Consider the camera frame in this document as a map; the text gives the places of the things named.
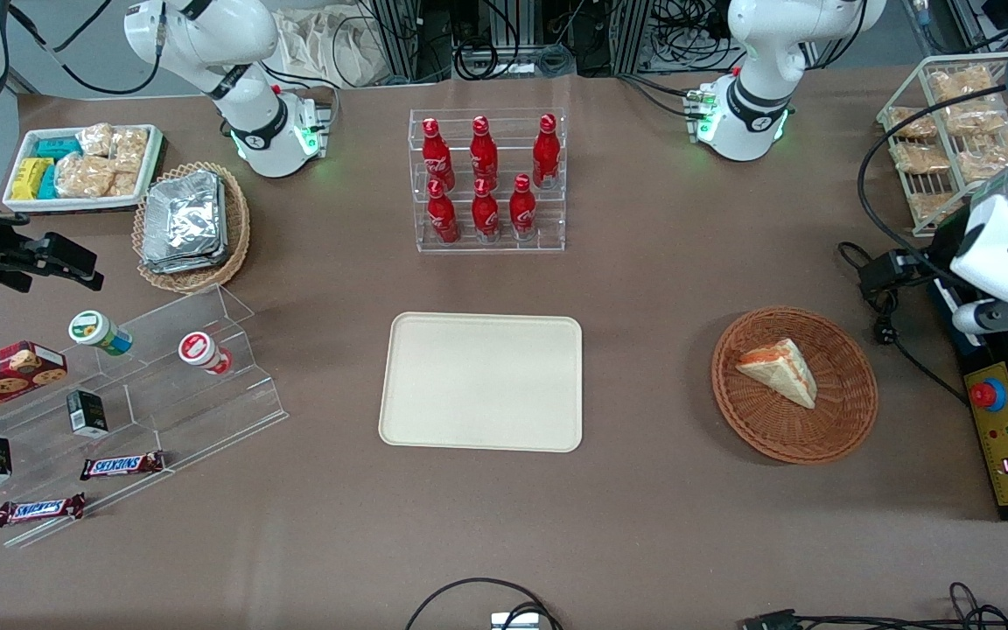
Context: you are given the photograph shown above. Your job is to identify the white rectangular snack tray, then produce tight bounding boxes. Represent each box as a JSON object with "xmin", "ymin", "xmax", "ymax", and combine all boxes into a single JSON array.
[{"xmin": 3, "ymin": 124, "xmax": 164, "ymax": 214}]

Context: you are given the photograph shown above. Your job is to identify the light tan wicker basket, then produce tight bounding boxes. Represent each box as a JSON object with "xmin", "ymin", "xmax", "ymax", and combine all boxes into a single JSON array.
[{"xmin": 132, "ymin": 162, "xmax": 251, "ymax": 294}]

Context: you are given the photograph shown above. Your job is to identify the beige plastic tray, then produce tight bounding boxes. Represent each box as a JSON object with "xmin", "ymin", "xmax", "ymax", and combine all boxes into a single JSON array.
[{"xmin": 379, "ymin": 312, "xmax": 585, "ymax": 453}]

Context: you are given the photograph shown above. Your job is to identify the triangular sandwich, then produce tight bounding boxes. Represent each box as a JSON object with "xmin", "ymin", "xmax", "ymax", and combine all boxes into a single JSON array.
[{"xmin": 736, "ymin": 338, "xmax": 819, "ymax": 410}]

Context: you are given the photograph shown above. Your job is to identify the brown wicker basket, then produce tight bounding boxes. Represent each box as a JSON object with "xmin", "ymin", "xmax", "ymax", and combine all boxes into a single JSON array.
[{"xmin": 711, "ymin": 306, "xmax": 879, "ymax": 465}]

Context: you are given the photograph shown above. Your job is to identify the green lid yogurt cup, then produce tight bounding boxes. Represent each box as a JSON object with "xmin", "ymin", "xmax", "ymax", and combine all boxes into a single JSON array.
[{"xmin": 68, "ymin": 311, "xmax": 134, "ymax": 356}]

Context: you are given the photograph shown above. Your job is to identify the yellow snack pack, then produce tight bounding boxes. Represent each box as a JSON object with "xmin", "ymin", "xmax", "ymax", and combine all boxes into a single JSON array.
[{"xmin": 11, "ymin": 158, "xmax": 54, "ymax": 200}]

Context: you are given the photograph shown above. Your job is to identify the red plaid cookie box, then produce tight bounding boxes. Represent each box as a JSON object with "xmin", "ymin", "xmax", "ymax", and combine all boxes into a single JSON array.
[{"xmin": 0, "ymin": 341, "xmax": 68, "ymax": 428}]

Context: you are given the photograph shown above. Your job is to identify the stack of foil containers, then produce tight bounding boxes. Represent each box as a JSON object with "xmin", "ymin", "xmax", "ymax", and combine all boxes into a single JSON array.
[{"xmin": 142, "ymin": 171, "xmax": 228, "ymax": 275}]

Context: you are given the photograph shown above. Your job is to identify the red lid yogurt cup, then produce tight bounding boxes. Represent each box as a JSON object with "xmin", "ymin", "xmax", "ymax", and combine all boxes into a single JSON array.
[{"xmin": 178, "ymin": 332, "xmax": 234, "ymax": 375}]

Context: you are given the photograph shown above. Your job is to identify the Snickers chocolate bar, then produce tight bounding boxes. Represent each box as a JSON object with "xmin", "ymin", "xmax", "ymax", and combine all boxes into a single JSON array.
[
  {"xmin": 0, "ymin": 493, "xmax": 87, "ymax": 528},
  {"xmin": 80, "ymin": 451, "xmax": 166, "ymax": 481}
]

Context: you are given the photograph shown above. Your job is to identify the clear acrylic stepped display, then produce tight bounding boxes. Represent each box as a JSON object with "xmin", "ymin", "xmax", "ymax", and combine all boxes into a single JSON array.
[{"xmin": 0, "ymin": 284, "xmax": 289, "ymax": 550}]

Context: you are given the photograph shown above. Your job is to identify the white cloth bag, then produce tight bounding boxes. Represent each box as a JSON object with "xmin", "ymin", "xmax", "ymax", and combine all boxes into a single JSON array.
[{"xmin": 275, "ymin": 7, "xmax": 382, "ymax": 88}]

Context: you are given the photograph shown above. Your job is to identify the red cola bottle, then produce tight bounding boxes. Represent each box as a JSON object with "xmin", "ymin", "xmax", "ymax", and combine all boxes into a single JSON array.
[
  {"xmin": 470, "ymin": 115, "xmax": 500, "ymax": 186},
  {"xmin": 427, "ymin": 179, "xmax": 461, "ymax": 244},
  {"xmin": 472, "ymin": 178, "xmax": 501, "ymax": 242},
  {"xmin": 509, "ymin": 173, "xmax": 538, "ymax": 242},
  {"xmin": 421, "ymin": 118, "xmax": 456, "ymax": 189},
  {"xmin": 532, "ymin": 114, "xmax": 561, "ymax": 189}
]

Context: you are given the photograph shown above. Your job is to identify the clear acrylic bottle rack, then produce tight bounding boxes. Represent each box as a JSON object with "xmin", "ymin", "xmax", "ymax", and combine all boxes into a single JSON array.
[{"xmin": 409, "ymin": 108, "xmax": 568, "ymax": 255}]

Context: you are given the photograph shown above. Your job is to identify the black power adapter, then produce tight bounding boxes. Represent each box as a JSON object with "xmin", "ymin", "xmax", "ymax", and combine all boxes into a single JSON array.
[{"xmin": 860, "ymin": 249, "xmax": 921, "ymax": 303}]

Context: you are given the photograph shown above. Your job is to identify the clear packed pastry snack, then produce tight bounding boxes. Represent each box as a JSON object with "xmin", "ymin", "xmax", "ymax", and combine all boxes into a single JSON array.
[
  {"xmin": 955, "ymin": 127, "xmax": 1008, "ymax": 180},
  {"xmin": 887, "ymin": 107, "xmax": 940, "ymax": 139},
  {"xmin": 909, "ymin": 192, "xmax": 960, "ymax": 220},
  {"xmin": 891, "ymin": 142, "xmax": 951, "ymax": 174},
  {"xmin": 944, "ymin": 101, "xmax": 1008, "ymax": 134},
  {"xmin": 928, "ymin": 66, "xmax": 995, "ymax": 102}
]

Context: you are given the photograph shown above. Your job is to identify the yellow black control box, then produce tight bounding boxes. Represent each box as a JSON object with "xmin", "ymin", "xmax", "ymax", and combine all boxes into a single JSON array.
[{"xmin": 931, "ymin": 280, "xmax": 1008, "ymax": 522}]

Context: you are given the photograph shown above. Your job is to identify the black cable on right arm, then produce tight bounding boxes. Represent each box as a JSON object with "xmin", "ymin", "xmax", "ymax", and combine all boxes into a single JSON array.
[{"xmin": 7, "ymin": 0, "xmax": 165, "ymax": 97}]

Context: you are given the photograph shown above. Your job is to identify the aluminium frame post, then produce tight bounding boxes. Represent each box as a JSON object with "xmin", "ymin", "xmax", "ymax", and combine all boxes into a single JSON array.
[{"xmin": 371, "ymin": 0, "xmax": 424, "ymax": 85}]

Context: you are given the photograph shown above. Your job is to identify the black looped cable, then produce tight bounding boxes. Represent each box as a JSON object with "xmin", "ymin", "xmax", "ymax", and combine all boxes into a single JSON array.
[{"xmin": 405, "ymin": 577, "xmax": 563, "ymax": 630}]

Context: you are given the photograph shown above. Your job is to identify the coiled black background cables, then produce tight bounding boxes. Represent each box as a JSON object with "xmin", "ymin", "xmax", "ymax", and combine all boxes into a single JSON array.
[{"xmin": 454, "ymin": 33, "xmax": 577, "ymax": 81}]

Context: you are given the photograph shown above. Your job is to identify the black cables at arm base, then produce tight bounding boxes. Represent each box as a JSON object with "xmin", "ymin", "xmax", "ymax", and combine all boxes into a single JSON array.
[{"xmin": 616, "ymin": 72, "xmax": 708, "ymax": 121}]

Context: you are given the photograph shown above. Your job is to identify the black cable connector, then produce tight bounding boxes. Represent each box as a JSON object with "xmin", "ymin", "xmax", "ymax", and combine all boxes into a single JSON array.
[{"xmin": 738, "ymin": 609, "xmax": 800, "ymax": 630}]

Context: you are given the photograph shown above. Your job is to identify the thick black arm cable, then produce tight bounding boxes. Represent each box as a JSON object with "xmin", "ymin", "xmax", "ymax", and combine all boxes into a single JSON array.
[{"xmin": 857, "ymin": 85, "xmax": 1008, "ymax": 294}]

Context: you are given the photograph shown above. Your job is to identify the thin black power cable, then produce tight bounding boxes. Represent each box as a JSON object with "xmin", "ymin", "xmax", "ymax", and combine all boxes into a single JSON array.
[{"xmin": 836, "ymin": 241, "xmax": 970, "ymax": 405}]

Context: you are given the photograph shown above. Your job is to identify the white wire rack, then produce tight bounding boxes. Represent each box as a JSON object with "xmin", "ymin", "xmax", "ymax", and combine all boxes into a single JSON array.
[{"xmin": 877, "ymin": 52, "xmax": 1008, "ymax": 237}]

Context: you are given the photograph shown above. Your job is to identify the tangled black cables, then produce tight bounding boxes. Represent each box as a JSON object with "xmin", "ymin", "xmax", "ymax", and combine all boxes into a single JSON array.
[{"xmin": 797, "ymin": 581, "xmax": 1008, "ymax": 630}]

